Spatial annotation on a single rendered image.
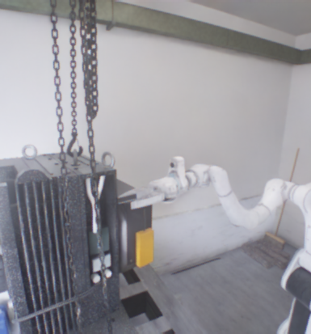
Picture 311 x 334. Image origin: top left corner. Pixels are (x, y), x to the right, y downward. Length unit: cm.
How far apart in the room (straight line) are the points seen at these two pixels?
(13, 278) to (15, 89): 142
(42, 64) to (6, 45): 26
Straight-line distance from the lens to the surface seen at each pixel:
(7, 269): 97
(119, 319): 127
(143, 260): 107
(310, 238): 128
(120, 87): 215
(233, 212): 101
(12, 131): 204
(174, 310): 164
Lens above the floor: 184
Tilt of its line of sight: 14 degrees down
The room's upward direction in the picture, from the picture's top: 1 degrees clockwise
